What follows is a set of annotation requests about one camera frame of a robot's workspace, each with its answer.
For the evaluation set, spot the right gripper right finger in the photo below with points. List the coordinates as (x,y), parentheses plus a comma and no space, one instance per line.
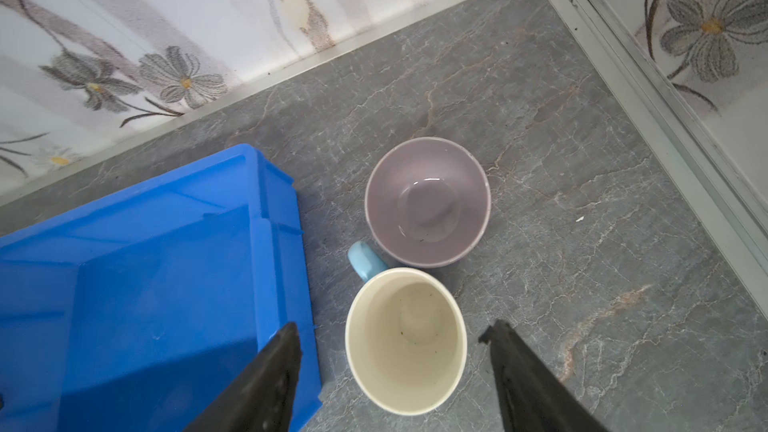
(530,397)

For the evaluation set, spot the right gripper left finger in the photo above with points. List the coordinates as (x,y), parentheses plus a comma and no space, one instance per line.
(261,398)

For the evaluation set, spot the light blue mug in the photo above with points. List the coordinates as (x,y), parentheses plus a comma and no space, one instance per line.
(405,336)

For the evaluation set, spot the blue plastic bin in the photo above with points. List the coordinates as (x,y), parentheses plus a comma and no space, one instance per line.
(135,311)

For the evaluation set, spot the purple ceramic bowl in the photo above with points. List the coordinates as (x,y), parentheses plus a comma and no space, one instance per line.
(428,202)

